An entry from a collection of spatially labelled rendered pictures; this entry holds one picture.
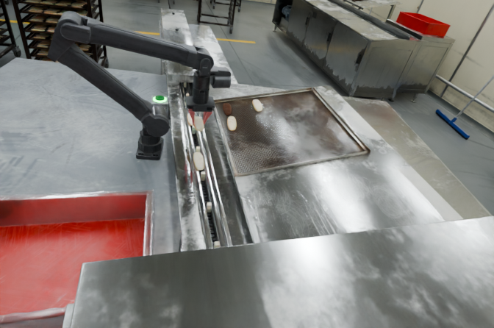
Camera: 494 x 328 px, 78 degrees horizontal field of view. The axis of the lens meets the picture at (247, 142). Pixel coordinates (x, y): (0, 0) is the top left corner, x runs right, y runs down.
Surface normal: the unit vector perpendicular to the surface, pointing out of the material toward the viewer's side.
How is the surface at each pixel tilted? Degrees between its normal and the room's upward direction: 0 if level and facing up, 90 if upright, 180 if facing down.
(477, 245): 0
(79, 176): 0
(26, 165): 0
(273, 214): 10
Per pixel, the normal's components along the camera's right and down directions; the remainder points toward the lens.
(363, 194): 0.00, -0.79
